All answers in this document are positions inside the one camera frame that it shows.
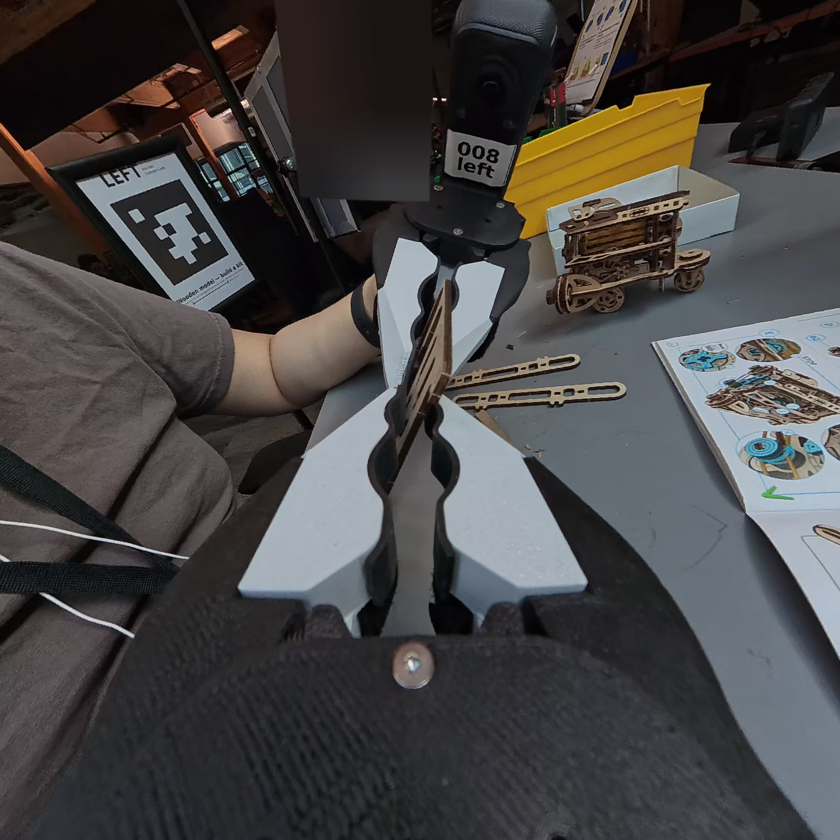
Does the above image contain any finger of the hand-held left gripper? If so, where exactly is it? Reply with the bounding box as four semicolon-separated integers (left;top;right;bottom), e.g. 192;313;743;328
377;238;439;395
446;261;506;382

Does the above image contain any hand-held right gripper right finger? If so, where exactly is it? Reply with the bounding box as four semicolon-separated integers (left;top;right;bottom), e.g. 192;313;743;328
427;394;588;634

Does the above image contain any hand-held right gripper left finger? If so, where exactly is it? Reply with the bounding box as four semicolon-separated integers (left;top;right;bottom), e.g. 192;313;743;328
238;386;421;636

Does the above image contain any laser-cut wooden parts sheet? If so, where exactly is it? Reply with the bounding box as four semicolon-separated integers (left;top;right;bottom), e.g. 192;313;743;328
392;279;455;494

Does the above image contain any person's left forearm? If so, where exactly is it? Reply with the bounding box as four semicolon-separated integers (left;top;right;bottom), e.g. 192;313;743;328
230;276;383;417

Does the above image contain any wooden model car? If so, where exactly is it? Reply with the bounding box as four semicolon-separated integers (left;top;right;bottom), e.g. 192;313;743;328
546;189;713;316

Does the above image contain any black wristband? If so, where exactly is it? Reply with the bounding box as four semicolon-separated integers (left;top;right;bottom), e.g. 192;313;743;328
350;285;383;350

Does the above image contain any slotted wooden strip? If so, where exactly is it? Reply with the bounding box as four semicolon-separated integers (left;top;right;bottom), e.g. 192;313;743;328
446;353;583;392
453;382;627;412

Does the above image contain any pointed wooden stick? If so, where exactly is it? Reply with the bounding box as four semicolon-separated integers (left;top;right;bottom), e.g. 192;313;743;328
472;410;519;447

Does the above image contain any wooden board with instruction card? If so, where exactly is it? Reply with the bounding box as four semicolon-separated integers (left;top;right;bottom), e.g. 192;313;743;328
564;0;639;116

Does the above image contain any yellow plastic bin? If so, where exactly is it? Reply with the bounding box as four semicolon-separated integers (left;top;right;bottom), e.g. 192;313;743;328
502;83;711;240

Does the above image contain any grey panel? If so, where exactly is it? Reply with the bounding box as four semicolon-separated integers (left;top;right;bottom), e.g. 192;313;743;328
243;33;358;240

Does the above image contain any black framed marker sign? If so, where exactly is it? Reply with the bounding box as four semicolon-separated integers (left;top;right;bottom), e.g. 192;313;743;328
47;134;258;315

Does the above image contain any white cardboard box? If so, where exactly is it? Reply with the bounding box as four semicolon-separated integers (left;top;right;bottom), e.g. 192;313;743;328
546;164;741;260

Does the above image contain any illustrated instruction booklet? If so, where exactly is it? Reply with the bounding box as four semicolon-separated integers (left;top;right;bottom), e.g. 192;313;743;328
653;308;840;634

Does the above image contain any black device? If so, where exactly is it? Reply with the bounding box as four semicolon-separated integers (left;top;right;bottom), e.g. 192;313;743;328
728;72;836;165

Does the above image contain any white cord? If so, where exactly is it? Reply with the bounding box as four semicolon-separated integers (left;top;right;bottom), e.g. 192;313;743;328
0;518;191;641

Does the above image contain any black shoulder strap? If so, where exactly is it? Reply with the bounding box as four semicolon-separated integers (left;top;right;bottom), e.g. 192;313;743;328
0;445;191;595

